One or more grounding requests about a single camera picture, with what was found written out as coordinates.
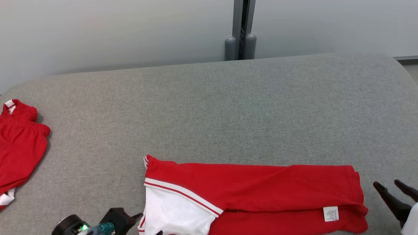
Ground teal left cable connector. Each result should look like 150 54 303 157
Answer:
86 223 115 235

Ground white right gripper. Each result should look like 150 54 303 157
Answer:
373 180 418 235

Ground red basketball jersey number 23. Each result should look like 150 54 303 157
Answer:
137 155 369 235

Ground red shorts with white stripe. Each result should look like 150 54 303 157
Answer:
0 99 51 211

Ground grey metal post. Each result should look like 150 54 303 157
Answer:
224 0 257 61

